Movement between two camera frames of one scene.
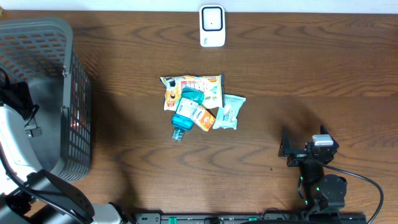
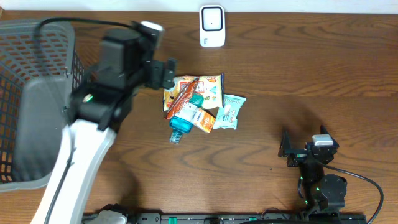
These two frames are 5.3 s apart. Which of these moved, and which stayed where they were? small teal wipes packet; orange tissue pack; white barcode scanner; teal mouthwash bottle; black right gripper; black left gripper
Moved: black left gripper; teal mouthwash bottle
Stayed: black right gripper; orange tissue pack; small teal wipes packet; white barcode scanner
